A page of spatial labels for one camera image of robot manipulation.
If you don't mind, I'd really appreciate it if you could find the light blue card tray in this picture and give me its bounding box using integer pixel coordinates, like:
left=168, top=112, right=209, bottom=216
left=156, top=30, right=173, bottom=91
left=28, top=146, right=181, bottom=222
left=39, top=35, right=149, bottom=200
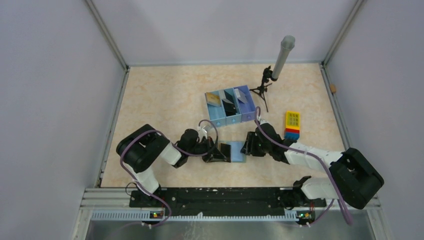
left=206, top=91, right=227, bottom=128

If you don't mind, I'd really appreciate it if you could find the middle blue card tray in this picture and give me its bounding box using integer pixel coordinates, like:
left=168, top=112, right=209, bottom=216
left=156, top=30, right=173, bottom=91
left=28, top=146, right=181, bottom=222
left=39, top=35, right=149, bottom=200
left=218, top=88, right=242, bottom=125

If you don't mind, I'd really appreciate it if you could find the small brown wall piece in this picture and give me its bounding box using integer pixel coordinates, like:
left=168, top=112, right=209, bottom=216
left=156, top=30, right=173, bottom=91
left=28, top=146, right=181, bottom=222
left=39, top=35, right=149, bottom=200
left=329, top=84, right=337, bottom=94

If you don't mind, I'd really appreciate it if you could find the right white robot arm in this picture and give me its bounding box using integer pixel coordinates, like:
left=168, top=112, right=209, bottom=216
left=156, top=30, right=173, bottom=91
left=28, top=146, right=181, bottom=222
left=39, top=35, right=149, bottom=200
left=240, top=120, right=385, bottom=210

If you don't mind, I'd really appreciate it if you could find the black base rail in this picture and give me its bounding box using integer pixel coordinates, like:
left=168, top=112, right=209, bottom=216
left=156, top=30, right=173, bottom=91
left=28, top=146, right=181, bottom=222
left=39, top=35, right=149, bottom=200
left=129, top=187, right=327, bottom=217

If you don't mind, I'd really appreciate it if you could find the coloured toy brick block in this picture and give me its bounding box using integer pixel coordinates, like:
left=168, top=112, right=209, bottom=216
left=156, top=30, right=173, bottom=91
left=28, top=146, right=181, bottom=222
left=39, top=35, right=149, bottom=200
left=284, top=111, right=301, bottom=141

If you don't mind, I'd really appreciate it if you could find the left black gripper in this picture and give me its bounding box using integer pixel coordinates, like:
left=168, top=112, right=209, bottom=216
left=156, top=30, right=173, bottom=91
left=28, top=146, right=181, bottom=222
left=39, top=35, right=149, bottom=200
left=186, top=136, right=227, bottom=163

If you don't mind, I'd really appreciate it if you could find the green leather card holder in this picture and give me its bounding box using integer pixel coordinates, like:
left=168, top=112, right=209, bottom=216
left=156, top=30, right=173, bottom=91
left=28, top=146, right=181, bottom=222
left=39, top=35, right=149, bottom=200
left=217, top=141, right=247, bottom=163

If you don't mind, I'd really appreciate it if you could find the grey cylinder on tripod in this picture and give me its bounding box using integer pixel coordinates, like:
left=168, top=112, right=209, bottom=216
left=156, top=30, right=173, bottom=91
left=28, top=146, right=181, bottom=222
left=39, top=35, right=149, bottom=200
left=271, top=35, right=296, bottom=82

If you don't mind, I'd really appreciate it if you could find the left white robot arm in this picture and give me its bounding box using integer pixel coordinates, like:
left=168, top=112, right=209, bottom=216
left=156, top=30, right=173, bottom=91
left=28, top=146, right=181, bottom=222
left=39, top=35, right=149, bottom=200
left=116, top=124, right=231, bottom=207

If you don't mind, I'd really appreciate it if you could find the black credit card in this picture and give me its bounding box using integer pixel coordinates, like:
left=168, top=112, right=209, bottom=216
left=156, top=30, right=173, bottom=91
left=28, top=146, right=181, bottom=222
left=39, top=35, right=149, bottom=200
left=220, top=143, right=231, bottom=161
left=222, top=99, right=237, bottom=117

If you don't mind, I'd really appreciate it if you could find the purple card tray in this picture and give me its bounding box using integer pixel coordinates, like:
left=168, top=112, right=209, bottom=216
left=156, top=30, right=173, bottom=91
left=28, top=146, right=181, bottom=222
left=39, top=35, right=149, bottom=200
left=233, top=85, right=256, bottom=122

